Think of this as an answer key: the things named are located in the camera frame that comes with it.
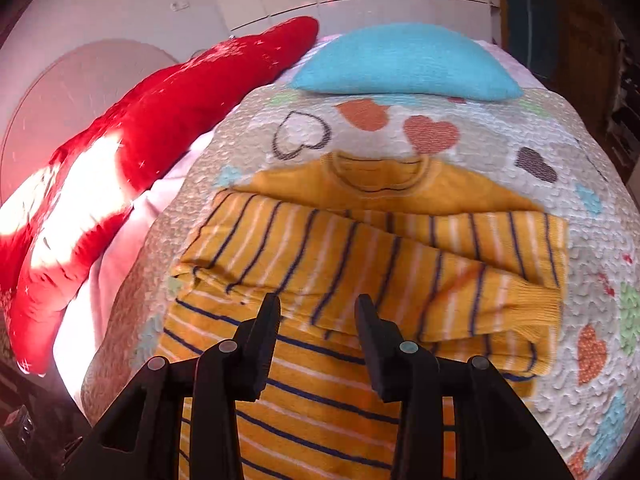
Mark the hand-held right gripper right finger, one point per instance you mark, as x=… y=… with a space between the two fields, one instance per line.
x=371 y=345

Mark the round pink headboard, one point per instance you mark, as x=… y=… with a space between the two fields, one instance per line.
x=60 y=95

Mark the yellow striped sweater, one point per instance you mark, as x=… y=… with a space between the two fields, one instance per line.
x=350 y=260

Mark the wooden door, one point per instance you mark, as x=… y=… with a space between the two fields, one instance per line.
x=585 y=20

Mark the red blanket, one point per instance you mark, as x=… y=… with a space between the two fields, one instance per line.
x=125 y=125

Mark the blue knitted pillow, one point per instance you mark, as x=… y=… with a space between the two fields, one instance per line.
x=405 y=60

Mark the heart-print quilted bedspread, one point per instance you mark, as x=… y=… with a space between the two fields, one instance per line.
x=575 y=220

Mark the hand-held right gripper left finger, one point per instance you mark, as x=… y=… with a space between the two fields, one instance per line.
x=261 y=341

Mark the wall light switch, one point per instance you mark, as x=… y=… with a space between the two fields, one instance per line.
x=179 y=6

